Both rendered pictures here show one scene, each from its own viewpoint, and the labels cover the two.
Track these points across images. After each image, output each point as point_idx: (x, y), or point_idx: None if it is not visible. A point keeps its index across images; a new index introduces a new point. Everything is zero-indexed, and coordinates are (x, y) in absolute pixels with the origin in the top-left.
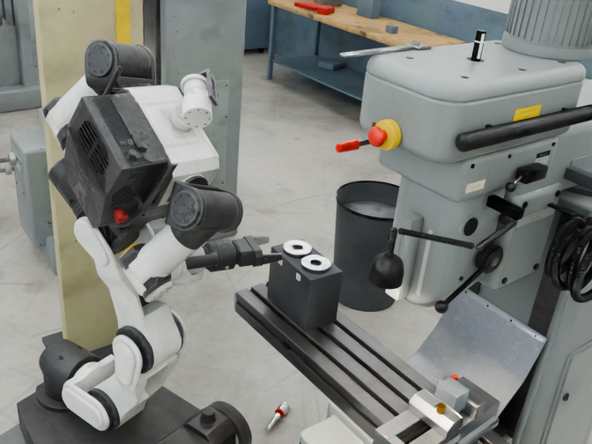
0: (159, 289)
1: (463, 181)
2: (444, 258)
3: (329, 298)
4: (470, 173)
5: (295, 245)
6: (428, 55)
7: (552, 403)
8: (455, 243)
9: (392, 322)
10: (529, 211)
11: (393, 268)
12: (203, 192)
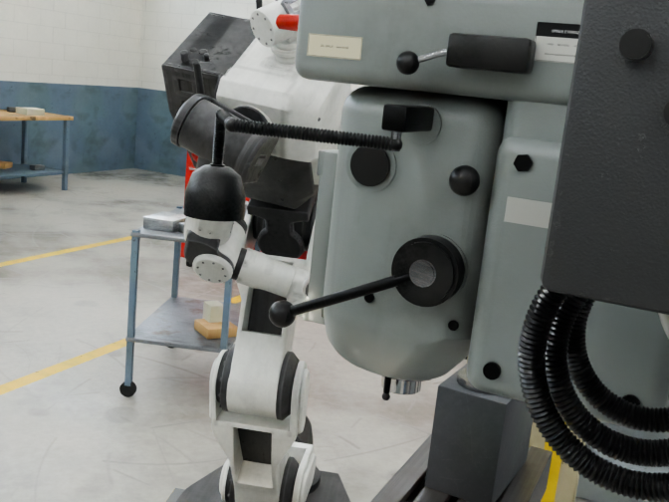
0: (199, 256)
1: (302, 24)
2: (334, 230)
3: (476, 446)
4: (316, 9)
5: None
6: None
7: None
8: (222, 120)
9: None
10: (553, 194)
11: (194, 176)
12: (206, 103)
